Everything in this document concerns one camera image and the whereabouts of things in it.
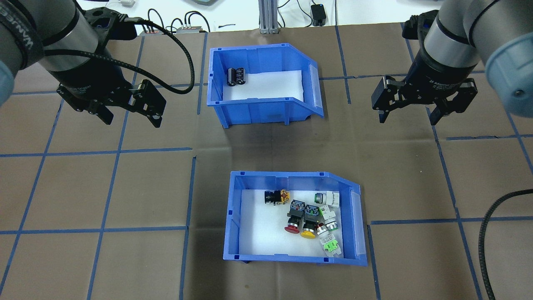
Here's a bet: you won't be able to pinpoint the blue bin with capacitors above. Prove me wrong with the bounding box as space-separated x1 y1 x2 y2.
207 43 325 129

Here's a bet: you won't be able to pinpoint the blue bin with buttons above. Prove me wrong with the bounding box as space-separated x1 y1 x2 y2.
224 170 369 267

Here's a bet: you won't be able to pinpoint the green button white housing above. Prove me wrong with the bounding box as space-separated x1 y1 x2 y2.
314 191 341 208

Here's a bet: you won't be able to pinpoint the green button with green block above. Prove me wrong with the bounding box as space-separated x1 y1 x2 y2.
319 205 339 233

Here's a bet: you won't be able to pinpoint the yellow mushroom push button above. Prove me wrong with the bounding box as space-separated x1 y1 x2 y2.
301 204 321 240

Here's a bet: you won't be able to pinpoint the black button orange contact block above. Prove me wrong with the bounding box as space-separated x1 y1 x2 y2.
264 189 290 206

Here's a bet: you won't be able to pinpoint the red mushroom push button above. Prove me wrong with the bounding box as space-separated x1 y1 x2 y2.
284 200 305 235

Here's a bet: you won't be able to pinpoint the black power adapter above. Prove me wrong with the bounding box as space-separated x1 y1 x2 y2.
311 3 328 27

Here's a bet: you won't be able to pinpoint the white foam liner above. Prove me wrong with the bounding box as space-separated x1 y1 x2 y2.
221 70 305 102

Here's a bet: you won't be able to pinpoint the green white contact block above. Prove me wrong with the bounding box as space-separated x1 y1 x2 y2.
315 223 343 258

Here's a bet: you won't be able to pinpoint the small items in bin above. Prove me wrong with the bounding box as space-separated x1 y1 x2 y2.
239 190 344 258

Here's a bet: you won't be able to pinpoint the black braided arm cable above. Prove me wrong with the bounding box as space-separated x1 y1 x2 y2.
478 189 533 300
42 17 196 95

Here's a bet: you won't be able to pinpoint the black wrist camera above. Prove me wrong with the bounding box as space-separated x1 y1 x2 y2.
401 15 438 43
81 6 139 41

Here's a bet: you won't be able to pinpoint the aluminium profile post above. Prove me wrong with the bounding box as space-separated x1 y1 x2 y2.
259 0 281 34

